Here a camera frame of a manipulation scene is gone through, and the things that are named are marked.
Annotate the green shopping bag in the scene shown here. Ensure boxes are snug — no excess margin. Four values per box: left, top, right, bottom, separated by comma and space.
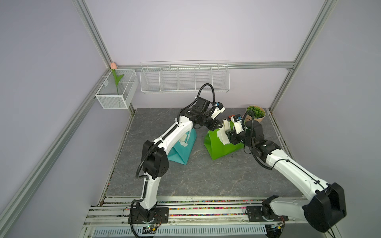
204, 130, 244, 160

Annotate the teal shopping bag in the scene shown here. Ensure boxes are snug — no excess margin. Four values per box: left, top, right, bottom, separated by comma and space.
168, 129, 196, 165

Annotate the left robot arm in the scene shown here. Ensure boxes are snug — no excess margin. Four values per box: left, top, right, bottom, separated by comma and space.
129, 83, 225, 223

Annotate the artificial pink tulip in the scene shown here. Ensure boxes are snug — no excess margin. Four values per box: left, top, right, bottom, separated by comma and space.
110, 62, 124, 95

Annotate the white mesh box basket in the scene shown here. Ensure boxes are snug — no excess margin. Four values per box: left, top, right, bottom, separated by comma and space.
95, 69, 139, 110

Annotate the white wire wall basket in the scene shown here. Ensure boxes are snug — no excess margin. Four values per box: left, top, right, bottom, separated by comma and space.
140, 60, 230, 93

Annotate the green potted plant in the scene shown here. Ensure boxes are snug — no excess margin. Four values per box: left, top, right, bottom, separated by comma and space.
247, 106, 266, 119

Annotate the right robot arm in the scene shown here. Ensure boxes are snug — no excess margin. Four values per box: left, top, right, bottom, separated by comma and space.
227, 114, 347, 237

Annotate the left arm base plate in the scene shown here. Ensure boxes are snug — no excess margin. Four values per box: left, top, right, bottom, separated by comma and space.
128, 207, 169, 224

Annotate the beige plant pot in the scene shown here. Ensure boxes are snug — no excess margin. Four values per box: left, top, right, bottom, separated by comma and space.
247, 112, 265, 123

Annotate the beige stapler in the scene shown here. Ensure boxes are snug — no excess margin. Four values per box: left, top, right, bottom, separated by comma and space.
222, 118, 234, 131

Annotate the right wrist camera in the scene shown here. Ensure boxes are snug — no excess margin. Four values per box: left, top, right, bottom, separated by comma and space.
231, 114, 244, 134

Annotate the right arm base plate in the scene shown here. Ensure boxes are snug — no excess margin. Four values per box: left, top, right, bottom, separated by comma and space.
245, 205, 289, 222

